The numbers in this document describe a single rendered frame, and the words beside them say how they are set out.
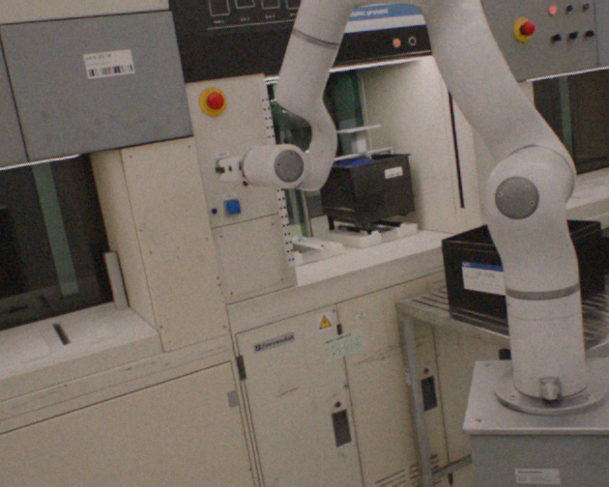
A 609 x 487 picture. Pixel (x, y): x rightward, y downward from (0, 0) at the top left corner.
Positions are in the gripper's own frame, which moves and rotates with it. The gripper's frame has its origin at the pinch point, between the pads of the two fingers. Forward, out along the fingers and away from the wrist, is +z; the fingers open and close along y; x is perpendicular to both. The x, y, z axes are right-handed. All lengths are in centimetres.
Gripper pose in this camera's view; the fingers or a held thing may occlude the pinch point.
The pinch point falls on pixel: (230, 165)
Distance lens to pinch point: 157.7
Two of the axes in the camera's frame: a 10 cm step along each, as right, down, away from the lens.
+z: -4.5, -1.2, 8.9
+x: -1.6, -9.7, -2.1
